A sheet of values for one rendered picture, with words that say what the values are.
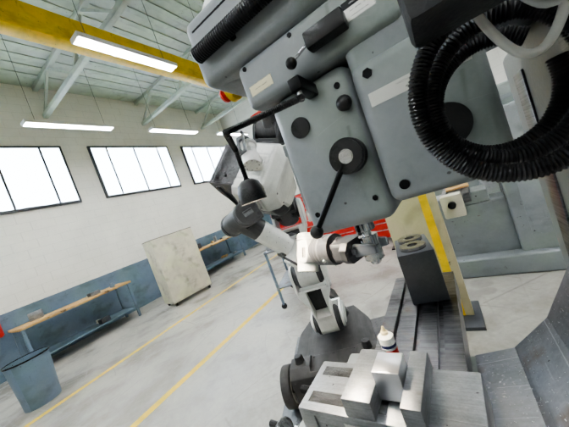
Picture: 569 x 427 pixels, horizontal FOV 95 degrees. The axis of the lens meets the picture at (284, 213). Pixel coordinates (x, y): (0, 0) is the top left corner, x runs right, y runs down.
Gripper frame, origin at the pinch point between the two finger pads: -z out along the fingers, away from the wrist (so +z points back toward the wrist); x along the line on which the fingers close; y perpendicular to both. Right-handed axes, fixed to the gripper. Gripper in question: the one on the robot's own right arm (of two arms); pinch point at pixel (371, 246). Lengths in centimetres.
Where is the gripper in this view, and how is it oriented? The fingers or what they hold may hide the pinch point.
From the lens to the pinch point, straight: 68.2
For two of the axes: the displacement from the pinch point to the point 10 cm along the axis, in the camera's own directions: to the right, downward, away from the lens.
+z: -6.1, 1.7, 7.7
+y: 3.3, 9.4, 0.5
